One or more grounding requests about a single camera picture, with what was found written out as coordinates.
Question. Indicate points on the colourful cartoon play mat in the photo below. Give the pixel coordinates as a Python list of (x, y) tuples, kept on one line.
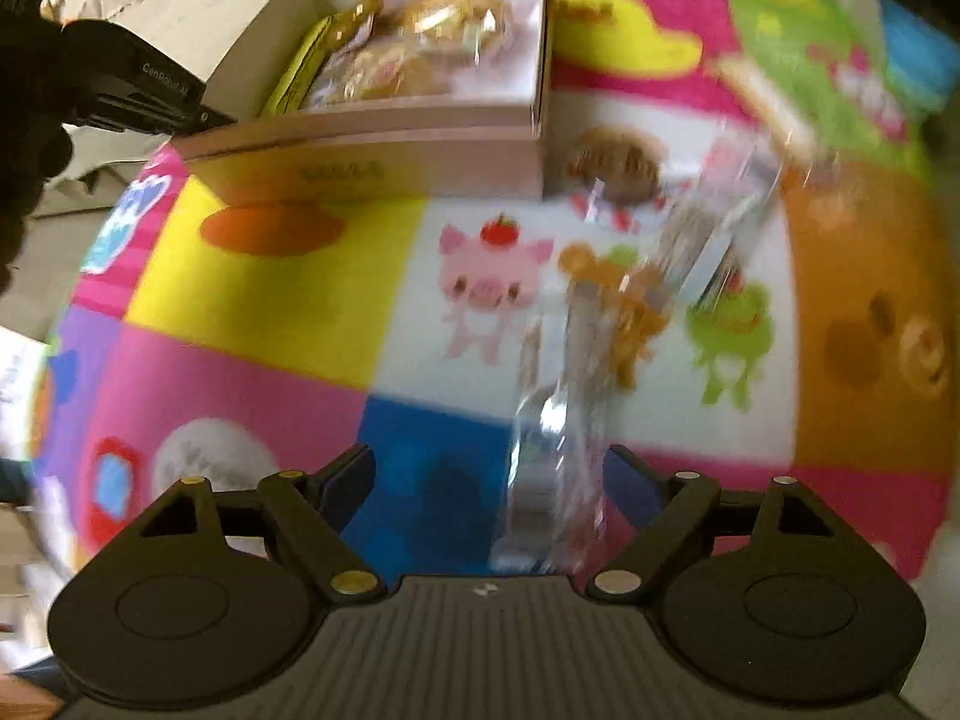
[(262, 292)]

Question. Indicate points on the bun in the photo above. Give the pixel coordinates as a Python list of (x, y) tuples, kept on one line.
[(450, 21), (390, 73)]

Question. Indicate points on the blue plastic basin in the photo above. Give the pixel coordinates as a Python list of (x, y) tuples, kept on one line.
[(907, 52)]

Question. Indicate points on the beige covered sofa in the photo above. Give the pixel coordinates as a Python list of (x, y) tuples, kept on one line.
[(150, 0)]

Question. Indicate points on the clear packet with brown bar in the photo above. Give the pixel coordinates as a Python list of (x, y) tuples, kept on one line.
[(559, 420)]

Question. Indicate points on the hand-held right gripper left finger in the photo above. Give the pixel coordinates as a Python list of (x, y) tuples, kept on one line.
[(349, 487)]

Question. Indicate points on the yellow snack bar packet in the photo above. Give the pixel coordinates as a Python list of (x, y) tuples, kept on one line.
[(296, 75)]

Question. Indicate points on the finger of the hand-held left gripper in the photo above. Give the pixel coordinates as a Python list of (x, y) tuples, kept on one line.
[(172, 114)]

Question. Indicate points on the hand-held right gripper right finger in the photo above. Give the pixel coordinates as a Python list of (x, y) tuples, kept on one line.
[(630, 487)]

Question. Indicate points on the pink cardboard box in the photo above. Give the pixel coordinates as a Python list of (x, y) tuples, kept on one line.
[(420, 136)]

